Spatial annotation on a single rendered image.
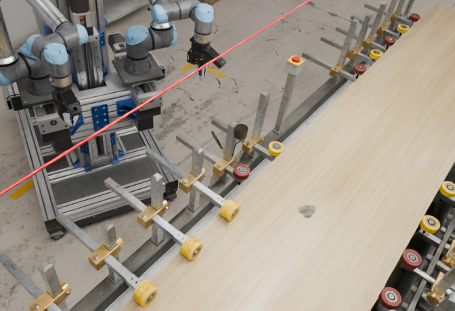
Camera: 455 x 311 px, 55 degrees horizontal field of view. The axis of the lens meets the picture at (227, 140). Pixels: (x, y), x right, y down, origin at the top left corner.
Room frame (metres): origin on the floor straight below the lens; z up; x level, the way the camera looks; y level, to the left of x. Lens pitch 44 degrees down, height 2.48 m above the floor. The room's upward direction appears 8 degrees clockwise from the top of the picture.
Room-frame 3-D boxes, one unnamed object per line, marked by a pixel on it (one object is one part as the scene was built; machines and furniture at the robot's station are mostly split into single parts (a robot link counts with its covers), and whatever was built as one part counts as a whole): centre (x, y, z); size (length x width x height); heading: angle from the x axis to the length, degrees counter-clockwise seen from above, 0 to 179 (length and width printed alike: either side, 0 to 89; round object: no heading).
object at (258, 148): (1.71, -0.09, 0.82); 0.44 x 0.03 x 0.04; 58
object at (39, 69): (1.64, 0.96, 1.21); 0.13 x 0.12 x 0.14; 144
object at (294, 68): (1.94, -0.29, 1.18); 0.07 x 0.07 x 0.08; 58
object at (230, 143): (1.51, -0.02, 0.87); 0.04 x 0.04 x 0.48; 58
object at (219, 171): (1.49, -0.01, 0.85); 0.14 x 0.06 x 0.05; 148
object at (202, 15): (1.64, 0.17, 1.55); 0.09 x 0.08 x 0.11; 36
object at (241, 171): (1.41, -0.09, 0.85); 0.08 x 0.08 x 0.11
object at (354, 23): (2.56, -0.68, 0.93); 0.04 x 0.04 x 0.48; 58
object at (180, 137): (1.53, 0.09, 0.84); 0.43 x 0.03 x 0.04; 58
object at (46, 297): (0.64, 0.53, 0.95); 0.14 x 0.06 x 0.05; 148
